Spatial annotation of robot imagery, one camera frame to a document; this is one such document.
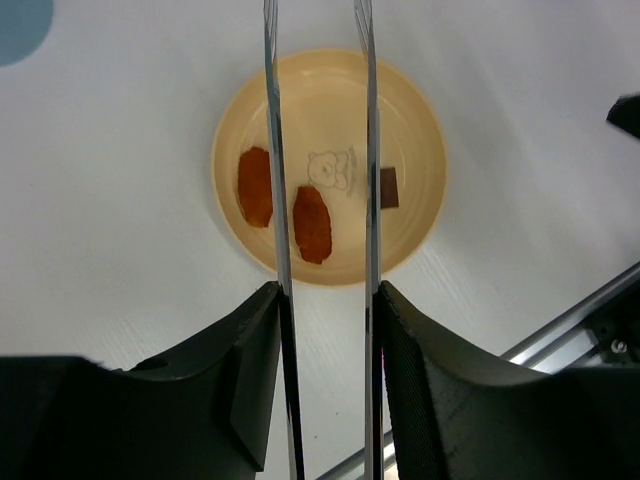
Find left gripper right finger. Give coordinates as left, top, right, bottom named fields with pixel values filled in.
left=378, top=282, right=639, bottom=479

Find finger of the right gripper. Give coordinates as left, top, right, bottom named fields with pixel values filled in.
left=606, top=93, right=640, bottom=139

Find brown chocolate square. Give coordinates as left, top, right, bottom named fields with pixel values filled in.
left=380, top=167, right=399, bottom=210

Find fried cutlet piece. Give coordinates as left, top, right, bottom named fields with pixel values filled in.
left=292, top=186, right=332, bottom=265
left=237, top=146, right=273, bottom=228

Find yellow round plate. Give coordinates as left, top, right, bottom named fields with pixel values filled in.
left=211, top=49, right=447, bottom=286

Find aluminium mounting rail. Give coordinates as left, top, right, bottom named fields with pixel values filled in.
left=314, top=260, right=640, bottom=480

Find metal tongs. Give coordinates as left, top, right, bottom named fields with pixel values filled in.
left=263, top=1, right=384, bottom=479

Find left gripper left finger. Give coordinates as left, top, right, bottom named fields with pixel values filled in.
left=1, top=282, right=280, bottom=479

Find light blue cylindrical container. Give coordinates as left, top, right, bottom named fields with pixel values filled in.
left=0, top=0, right=54, bottom=67

